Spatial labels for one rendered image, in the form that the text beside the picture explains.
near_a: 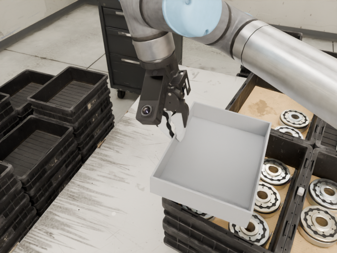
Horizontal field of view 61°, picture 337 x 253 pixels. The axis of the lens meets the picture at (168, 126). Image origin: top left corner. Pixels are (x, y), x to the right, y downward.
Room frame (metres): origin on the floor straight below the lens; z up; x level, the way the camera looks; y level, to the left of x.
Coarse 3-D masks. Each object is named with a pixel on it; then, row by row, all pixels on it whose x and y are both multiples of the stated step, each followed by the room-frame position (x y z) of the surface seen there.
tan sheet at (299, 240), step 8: (312, 176) 0.57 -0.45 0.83; (336, 216) 0.43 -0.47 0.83; (296, 232) 0.39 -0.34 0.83; (296, 240) 0.36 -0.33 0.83; (304, 240) 0.36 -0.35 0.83; (296, 248) 0.34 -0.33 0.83; (304, 248) 0.34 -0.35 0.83; (312, 248) 0.34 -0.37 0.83; (320, 248) 0.34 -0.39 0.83; (328, 248) 0.34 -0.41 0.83; (336, 248) 0.34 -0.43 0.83
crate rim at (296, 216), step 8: (312, 152) 0.58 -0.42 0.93; (320, 152) 0.59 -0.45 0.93; (328, 152) 0.58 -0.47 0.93; (312, 160) 0.55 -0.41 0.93; (312, 168) 0.52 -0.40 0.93; (304, 184) 0.47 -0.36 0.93; (304, 192) 0.45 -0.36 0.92; (304, 200) 0.42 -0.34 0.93; (296, 208) 0.40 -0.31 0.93; (296, 216) 0.37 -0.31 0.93; (296, 224) 0.35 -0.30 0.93; (288, 232) 0.33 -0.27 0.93; (288, 240) 0.31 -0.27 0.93; (288, 248) 0.30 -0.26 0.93
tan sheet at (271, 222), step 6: (288, 168) 0.61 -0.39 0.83; (294, 168) 0.61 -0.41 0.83; (288, 186) 0.54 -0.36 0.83; (282, 192) 0.51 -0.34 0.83; (282, 198) 0.49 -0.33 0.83; (180, 204) 0.47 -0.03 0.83; (282, 204) 0.47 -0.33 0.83; (276, 216) 0.43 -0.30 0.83; (216, 222) 0.42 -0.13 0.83; (222, 222) 0.42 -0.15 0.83; (228, 222) 0.42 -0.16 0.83; (270, 222) 0.42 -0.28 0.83; (276, 222) 0.42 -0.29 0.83; (246, 228) 0.40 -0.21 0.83; (270, 228) 0.40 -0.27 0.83; (270, 240) 0.36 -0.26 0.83
